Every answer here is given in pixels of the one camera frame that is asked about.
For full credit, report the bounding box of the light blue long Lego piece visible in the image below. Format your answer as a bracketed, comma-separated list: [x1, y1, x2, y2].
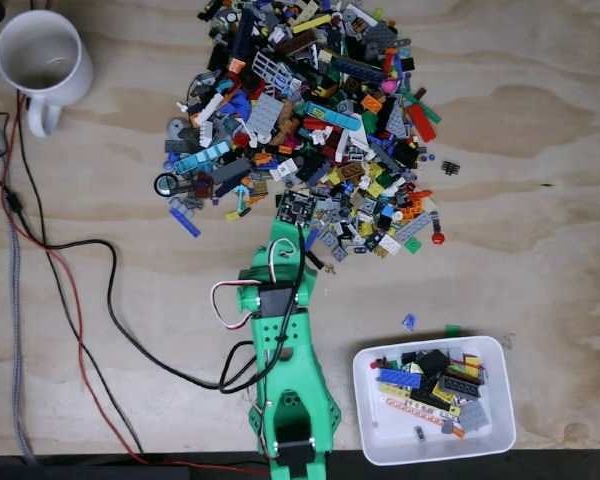
[173, 141, 231, 175]

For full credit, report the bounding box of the grey long Lego plate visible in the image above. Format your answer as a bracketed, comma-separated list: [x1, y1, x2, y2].
[394, 211, 431, 244]

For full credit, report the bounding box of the grey square Lego plate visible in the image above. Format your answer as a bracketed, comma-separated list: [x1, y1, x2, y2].
[245, 93, 285, 134]

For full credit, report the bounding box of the cyan long Lego plate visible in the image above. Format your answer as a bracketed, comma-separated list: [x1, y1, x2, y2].
[304, 101, 362, 130]

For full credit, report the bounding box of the grey lattice Lego window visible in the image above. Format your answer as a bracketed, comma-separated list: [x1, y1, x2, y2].
[252, 51, 291, 94]

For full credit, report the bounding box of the red long Lego brick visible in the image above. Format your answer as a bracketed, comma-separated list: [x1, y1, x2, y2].
[407, 103, 437, 144]

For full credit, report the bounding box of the dark blue long Lego plate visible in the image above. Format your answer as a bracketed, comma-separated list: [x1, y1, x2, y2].
[331, 54, 385, 85]

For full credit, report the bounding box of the dark blue Lego beam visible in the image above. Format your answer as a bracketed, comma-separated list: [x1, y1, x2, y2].
[232, 8, 255, 59]

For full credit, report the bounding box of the pink long Lego beam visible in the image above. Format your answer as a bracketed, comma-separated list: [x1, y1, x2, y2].
[382, 398, 446, 426]

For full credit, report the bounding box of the yellow long Lego plate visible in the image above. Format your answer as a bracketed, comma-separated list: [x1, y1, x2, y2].
[292, 13, 333, 35]

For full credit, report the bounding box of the dark grey studded Lego brick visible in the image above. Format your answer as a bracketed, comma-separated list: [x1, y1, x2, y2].
[438, 374, 483, 400]

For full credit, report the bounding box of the white plastic bin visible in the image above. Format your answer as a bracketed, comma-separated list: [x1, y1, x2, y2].
[352, 335, 517, 466]

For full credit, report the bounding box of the white ceramic mug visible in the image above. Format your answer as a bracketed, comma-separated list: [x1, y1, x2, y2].
[0, 9, 94, 139]

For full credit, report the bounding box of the white red black servo wire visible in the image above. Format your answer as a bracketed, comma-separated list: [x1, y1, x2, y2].
[209, 279, 262, 331]
[267, 237, 304, 286]

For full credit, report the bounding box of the black camera board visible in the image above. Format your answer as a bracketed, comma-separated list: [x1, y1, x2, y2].
[275, 189, 317, 227]

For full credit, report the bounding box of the black ring Lego wheel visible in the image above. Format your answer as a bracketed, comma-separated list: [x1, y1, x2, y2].
[153, 172, 179, 198]

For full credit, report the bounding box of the thick black cable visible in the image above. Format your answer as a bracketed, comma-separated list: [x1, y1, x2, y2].
[0, 174, 261, 394]

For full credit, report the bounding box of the thin black cable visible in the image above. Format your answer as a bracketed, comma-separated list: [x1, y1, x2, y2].
[17, 92, 146, 454]

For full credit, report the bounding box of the red cable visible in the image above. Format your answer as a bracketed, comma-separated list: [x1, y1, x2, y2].
[0, 92, 271, 474]

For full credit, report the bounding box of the grey braided cable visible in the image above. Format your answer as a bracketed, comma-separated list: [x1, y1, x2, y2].
[0, 107, 36, 466]

